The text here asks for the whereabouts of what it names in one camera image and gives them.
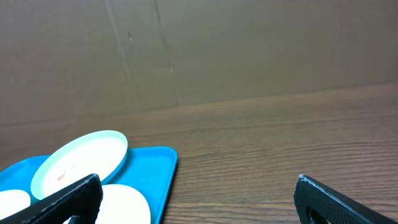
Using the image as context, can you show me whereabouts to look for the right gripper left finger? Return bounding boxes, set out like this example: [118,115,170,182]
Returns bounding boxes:
[1,174,103,224]

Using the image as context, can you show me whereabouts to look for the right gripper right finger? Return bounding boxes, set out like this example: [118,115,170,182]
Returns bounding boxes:
[294,174,397,224]

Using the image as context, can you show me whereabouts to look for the light blue plate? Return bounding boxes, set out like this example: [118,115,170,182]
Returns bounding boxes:
[30,130,128,200]

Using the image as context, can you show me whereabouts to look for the yellow-green plate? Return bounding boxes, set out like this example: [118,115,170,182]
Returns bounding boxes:
[0,189,31,220]

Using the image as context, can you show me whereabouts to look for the blue plastic serving tray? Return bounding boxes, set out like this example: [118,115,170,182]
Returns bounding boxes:
[1,146,178,224]

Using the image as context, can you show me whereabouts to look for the white plate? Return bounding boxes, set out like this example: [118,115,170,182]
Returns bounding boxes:
[63,184,152,224]

